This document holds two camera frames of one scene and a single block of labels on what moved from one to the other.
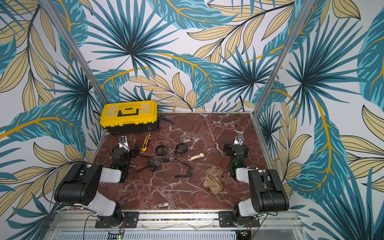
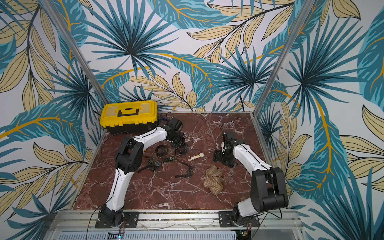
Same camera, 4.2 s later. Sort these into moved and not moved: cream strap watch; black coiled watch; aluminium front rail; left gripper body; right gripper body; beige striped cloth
Moved: right gripper body; left gripper body
Not moved: black coiled watch; beige striped cloth; aluminium front rail; cream strap watch
